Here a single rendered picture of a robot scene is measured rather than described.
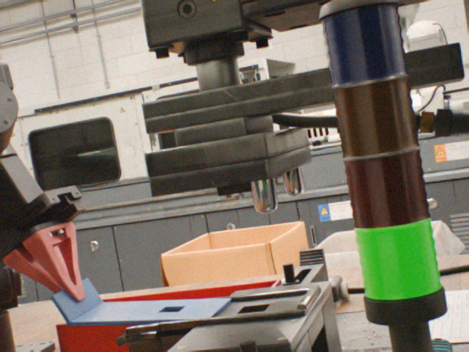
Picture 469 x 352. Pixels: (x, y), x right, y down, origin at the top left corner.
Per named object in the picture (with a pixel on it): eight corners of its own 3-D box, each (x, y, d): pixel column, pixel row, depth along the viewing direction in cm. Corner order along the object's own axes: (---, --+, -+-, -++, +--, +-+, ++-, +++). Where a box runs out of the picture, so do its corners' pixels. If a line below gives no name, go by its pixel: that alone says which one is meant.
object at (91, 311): (88, 306, 76) (85, 278, 76) (231, 302, 72) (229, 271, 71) (53, 326, 69) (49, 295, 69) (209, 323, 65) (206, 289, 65)
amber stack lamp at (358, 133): (347, 155, 39) (337, 92, 39) (421, 144, 38) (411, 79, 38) (337, 160, 36) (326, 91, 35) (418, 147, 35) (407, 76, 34)
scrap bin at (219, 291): (108, 342, 99) (100, 298, 99) (289, 325, 92) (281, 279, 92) (64, 374, 88) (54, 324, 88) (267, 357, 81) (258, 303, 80)
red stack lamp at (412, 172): (357, 220, 39) (347, 158, 39) (431, 210, 38) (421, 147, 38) (349, 232, 36) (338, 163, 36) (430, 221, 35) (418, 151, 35)
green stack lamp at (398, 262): (368, 284, 40) (358, 223, 39) (442, 277, 39) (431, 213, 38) (360, 303, 36) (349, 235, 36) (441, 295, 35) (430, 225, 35)
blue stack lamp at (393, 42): (337, 89, 39) (327, 26, 39) (410, 75, 38) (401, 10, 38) (325, 88, 35) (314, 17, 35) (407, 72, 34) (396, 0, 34)
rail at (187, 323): (165, 349, 66) (160, 322, 66) (311, 336, 63) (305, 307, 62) (163, 351, 66) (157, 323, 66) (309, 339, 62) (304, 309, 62)
